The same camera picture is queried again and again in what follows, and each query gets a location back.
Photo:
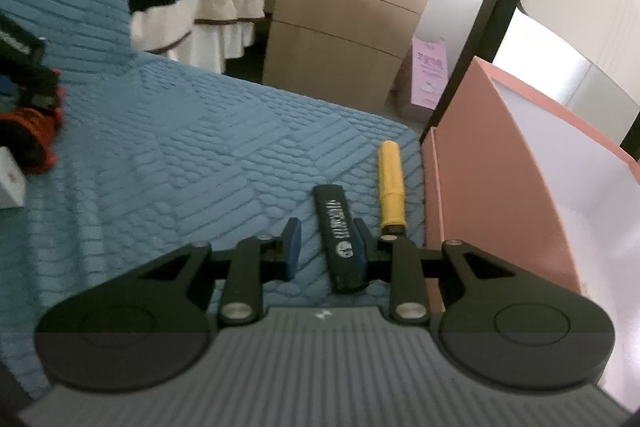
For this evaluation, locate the beige wooden drawer cabinet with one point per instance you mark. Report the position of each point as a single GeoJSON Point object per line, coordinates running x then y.
{"type": "Point", "coordinates": [340, 37]}

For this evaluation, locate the red and black object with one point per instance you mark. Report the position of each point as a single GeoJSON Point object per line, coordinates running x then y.
{"type": "Point", "coordinates": [35, 129]}

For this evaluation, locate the blue textured blanket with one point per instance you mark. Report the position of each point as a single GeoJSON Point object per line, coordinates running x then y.
{"type": "Point", "coordinates": [175, 132]}

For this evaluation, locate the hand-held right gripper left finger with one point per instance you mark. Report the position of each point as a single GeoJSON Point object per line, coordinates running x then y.
{"type": "Point", "coordinates": [292, 249]}

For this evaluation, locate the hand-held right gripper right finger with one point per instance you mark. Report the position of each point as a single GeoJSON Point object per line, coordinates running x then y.
{"type": "Point", "coordinates": [361, 254]}

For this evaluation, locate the pink paper bag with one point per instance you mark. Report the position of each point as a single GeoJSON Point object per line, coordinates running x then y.
{"type": "Point", "coordinates": [425, 77]}

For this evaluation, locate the pink cardboard box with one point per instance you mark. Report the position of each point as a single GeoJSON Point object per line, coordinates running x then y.
{"type": "Point", "coordinates": [490, 187]}

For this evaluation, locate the black printed case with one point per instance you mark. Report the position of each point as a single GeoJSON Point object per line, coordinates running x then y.
{"type": "Point", "coordinates": [332, 222]}

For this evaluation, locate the white box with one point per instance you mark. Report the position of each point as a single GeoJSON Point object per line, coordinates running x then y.
{"type": "Point", "coordinates": [10, 182]}

